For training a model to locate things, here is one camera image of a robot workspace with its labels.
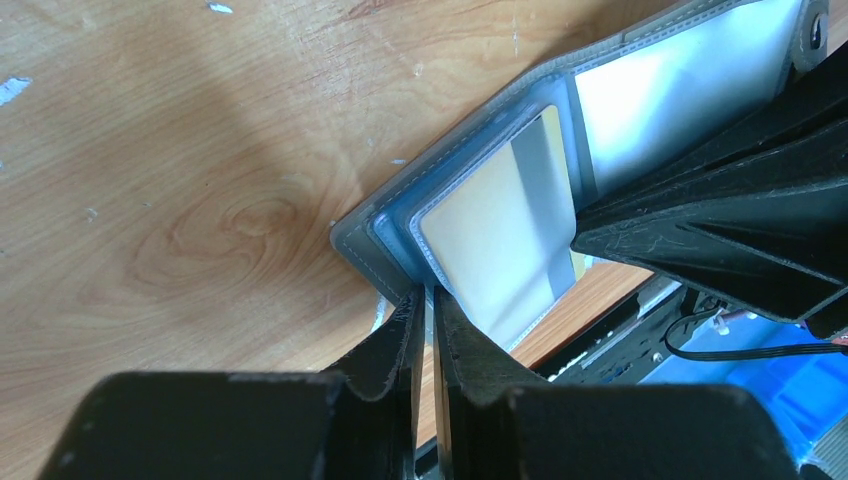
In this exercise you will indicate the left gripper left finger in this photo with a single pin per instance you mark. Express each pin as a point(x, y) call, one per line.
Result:
point(356, 419)

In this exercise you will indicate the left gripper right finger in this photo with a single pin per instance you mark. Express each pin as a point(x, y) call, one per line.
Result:
point(498, 419)

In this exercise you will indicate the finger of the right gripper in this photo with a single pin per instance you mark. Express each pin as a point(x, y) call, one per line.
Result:
point(757, 216)

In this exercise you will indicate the yellow credit card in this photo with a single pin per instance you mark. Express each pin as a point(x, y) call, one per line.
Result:
point(498, 238)

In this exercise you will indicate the grey card holder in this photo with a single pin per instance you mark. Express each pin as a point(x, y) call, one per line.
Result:
point(627, 104)

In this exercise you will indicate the blue plastic bin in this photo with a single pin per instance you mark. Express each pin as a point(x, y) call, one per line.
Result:
point(805, 395)

